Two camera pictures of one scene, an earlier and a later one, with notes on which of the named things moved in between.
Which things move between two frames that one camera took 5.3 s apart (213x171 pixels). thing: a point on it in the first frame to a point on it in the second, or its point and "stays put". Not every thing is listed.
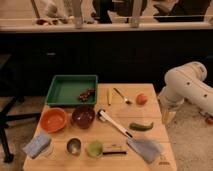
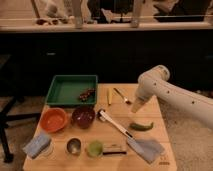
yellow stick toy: (109, 95) stays put
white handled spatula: (101, 114) stays put
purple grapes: (83, 96) stays put
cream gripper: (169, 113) to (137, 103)
